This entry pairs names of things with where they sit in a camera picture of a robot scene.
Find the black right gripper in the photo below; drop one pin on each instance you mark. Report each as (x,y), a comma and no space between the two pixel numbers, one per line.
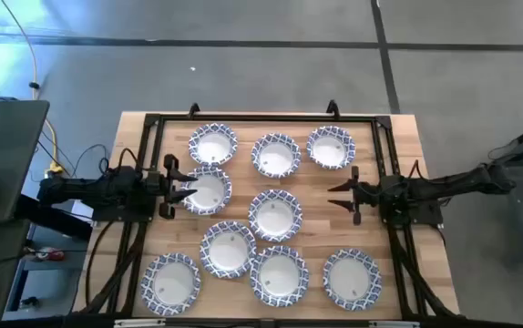
(368,193)

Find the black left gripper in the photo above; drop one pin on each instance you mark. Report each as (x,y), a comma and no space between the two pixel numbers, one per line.
(159,187)

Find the blue patterned white paper bowl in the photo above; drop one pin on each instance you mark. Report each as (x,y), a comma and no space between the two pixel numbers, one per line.
(274,215)
(352,279)
(212,144)
(228,249)
(209,191)
(331,147)
(279,276)
(275,155)
(170,284)

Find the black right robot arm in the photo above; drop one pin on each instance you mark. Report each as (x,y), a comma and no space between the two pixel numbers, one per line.
(448,184)

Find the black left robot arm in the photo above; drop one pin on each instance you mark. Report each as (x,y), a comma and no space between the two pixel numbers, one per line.
(106,189)

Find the white paper sheet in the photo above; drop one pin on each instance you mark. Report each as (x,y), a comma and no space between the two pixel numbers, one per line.
(84,212)

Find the yellow power plug block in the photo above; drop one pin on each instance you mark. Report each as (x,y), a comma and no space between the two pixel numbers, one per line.
(54,171)

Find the black diagonal bar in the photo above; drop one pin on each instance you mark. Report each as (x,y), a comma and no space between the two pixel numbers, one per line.
(52,218)

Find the red white small device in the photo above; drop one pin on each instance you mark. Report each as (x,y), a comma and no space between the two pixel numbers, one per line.
(48,254)

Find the grey lower shelf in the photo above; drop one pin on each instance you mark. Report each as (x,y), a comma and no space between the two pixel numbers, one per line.
(47,282)

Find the dark grey desk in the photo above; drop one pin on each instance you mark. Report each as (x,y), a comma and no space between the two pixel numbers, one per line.
(6,150)

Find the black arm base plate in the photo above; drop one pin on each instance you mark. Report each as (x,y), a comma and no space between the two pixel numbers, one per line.
(120,216)
(425,218)

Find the black aluminium table frame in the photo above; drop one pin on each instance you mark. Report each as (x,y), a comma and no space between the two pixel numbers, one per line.
(266,118)

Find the white metal bracket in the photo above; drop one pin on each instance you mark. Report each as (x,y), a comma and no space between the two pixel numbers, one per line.
(393,324)
(139,322)

